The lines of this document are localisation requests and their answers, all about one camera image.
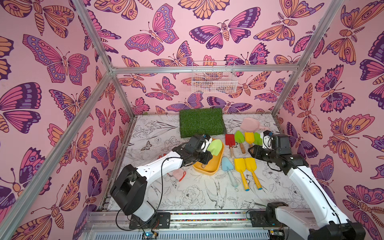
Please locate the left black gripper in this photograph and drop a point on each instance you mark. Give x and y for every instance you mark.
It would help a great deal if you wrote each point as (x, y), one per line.
(206, 159)

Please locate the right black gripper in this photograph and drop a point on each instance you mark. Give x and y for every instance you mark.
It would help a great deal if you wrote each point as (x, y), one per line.
(261, 153)

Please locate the light green spade wooden handle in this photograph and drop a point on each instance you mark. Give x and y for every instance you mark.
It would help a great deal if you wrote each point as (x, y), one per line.
(215, 147)

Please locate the yellow plastic storage box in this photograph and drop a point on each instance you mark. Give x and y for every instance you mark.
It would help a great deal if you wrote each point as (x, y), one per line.
(213, 165)

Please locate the green trowel yellow handle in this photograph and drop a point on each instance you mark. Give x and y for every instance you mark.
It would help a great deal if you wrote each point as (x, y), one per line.
(258, 139)

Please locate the blue trowel white handle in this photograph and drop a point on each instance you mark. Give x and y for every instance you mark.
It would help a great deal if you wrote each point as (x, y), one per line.
(227, 167)

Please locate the red shovel wooden handle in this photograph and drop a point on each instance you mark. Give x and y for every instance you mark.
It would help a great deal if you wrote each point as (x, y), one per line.
(230, 142)

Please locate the green trowel wooden handle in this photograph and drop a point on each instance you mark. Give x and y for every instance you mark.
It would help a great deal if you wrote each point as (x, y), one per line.
(240, 139)

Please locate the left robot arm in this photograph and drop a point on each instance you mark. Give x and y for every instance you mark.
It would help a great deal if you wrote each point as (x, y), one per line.
(130, 187)

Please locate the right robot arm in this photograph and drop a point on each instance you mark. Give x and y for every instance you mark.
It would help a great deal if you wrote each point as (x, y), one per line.
(331, 222)

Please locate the red white garden glove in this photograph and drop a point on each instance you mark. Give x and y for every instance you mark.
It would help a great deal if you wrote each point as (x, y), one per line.
(178, 174)

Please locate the artificial grass mat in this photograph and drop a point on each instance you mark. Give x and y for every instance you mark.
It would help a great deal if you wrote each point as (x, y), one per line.
(201, 122)

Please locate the pink plastic dustpan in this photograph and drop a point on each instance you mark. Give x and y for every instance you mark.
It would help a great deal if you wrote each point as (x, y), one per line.
(252, 125)

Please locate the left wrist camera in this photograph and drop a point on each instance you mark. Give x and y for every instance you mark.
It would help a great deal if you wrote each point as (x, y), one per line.
(207, 141)

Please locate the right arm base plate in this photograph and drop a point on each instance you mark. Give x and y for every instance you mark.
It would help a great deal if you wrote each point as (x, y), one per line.
(267, 217)

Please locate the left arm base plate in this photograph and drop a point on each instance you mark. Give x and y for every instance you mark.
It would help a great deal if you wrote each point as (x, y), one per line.
(161, 220)

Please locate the white wire basket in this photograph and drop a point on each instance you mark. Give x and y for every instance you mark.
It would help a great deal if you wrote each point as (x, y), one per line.
(214, 79)

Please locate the aluminium frame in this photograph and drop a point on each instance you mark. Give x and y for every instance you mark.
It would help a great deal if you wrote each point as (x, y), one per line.
(24, 203)

